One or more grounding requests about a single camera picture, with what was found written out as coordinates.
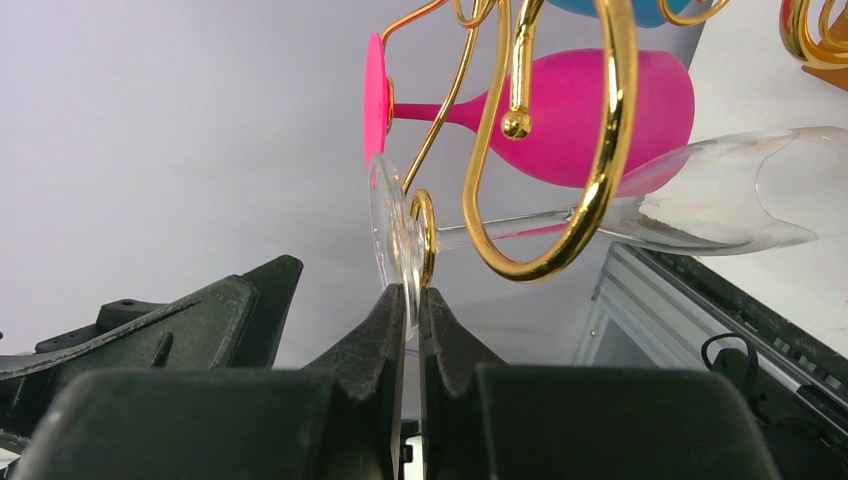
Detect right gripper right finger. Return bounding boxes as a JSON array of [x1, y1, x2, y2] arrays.
[[420, 288, 779, 479]]

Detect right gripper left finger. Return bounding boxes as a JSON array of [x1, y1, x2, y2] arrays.
[[13, 285, 406, 479]]

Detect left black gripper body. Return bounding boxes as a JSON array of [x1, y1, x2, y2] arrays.
[[1, 255, 303, 453]]

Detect clear wine glass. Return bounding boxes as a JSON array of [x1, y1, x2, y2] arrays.
[[368, 126, 847, 335]]

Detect pink wine glass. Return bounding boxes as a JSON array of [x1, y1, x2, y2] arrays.
[[363, 33, 695, 188]]

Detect blue wine glass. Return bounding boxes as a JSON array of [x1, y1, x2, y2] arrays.
[[546, 0, 697, 30]]

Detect wooden rack base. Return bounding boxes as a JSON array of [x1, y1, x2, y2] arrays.
[[801, 9, 847, 91]]

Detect aluminium table rail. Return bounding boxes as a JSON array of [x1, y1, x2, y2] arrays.
[[575, 243, 847, 445]]

